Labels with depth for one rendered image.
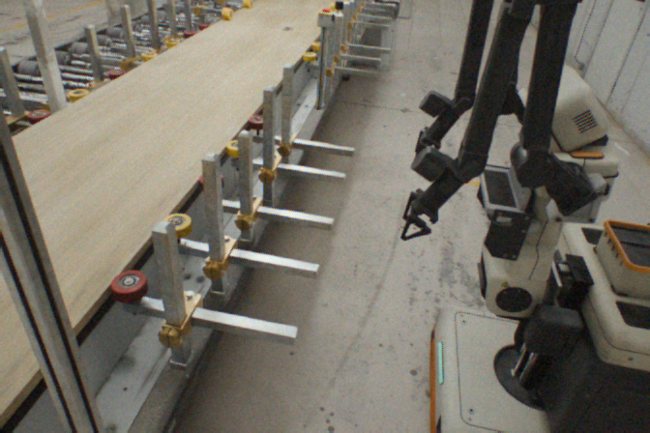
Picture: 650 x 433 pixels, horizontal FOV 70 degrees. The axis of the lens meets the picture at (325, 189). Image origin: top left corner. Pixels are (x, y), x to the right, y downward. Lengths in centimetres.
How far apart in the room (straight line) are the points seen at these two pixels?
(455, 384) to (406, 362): 42
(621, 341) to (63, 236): 150
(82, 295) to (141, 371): 30
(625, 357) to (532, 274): 30
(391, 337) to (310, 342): 38
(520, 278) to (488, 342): 58
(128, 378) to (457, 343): 120
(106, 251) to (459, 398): 125
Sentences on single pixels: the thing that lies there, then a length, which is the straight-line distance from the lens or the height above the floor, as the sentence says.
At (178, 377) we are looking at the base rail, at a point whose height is 70.
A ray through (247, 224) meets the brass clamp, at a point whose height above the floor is 81.
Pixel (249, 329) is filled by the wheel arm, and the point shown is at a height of 84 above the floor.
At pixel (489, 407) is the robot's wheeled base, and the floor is 28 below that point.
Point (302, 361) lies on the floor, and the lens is 216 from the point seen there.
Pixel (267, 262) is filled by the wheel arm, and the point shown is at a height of 83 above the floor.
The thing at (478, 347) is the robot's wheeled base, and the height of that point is 28.
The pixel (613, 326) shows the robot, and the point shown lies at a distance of 151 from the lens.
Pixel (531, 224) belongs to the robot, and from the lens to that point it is 138.
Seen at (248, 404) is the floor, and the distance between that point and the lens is 205.
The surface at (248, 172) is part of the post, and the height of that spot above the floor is 99.
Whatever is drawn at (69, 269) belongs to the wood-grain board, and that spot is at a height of 90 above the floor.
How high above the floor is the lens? 172
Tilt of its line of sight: 32 degrees down
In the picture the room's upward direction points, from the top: 5 degrees clockwise
